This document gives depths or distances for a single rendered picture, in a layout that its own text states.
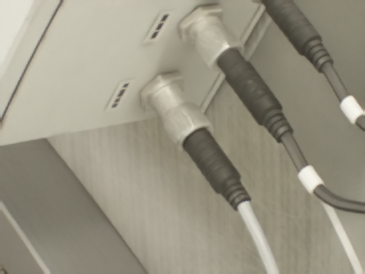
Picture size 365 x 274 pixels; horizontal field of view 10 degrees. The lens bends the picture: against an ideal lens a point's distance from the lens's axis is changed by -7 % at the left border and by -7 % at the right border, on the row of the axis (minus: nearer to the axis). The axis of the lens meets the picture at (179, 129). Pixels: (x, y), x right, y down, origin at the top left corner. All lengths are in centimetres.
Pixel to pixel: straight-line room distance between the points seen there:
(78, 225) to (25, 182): 3
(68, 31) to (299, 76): 10
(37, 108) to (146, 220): 12
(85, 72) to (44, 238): 12
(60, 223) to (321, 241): 13
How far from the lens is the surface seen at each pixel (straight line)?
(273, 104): 80
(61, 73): 81
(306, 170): 79
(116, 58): 82
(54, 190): 94
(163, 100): 84
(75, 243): 92
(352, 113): 77
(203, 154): 83
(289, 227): 86
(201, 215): 89
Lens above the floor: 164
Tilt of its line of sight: 8 degrees down
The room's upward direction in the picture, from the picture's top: 3 degrees counter-clockwise
